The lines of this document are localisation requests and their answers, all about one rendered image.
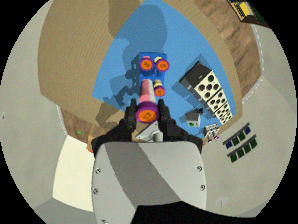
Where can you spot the white tube rack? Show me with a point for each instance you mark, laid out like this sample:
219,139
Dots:
205,132

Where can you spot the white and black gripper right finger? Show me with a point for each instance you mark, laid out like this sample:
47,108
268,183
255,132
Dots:
171,131

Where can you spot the cream bucket adapter block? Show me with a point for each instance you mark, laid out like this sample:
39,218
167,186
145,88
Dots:
215,100
224,119
203,75
221,113

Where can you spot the blue mat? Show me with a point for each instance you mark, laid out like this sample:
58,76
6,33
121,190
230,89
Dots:
155,26

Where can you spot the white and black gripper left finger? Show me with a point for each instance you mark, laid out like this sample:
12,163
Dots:
122,132

